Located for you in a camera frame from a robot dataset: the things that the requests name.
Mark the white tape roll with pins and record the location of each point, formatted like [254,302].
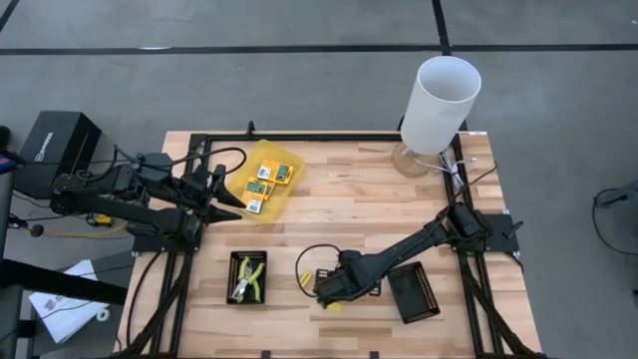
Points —
[99,314]

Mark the black cardboard box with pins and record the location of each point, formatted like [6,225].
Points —
[55,139]

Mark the yellow translucent plastic bin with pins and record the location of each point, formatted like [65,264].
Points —
[286,197]

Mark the black aluminium table frame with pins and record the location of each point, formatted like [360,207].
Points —
[319,136]

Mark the yellow black connector device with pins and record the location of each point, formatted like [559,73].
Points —
[103,219]

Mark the white paper sheets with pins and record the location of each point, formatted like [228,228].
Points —
[65,309]

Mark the black frame bracket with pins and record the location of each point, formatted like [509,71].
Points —
[250,128]

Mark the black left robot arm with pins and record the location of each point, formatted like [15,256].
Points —
[99,204]

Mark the grey equipment stand foot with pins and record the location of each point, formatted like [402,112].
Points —
[620,194]

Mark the black clamp lever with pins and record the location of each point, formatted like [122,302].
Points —
[513,229]

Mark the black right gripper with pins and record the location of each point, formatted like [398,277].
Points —
[346,279]

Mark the orange packaging card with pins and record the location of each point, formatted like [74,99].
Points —
[275,172]
[251,197]

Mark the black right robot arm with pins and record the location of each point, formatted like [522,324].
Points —
[409,244]

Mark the black slotted plastic basket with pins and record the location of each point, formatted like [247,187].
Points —
[413,293]
[228,279]

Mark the white shade table lamp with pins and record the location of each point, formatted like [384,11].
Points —
[441,105]

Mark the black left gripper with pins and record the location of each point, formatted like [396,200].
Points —
[197,189]

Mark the black round plug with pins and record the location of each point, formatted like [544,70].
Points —
[36,230]

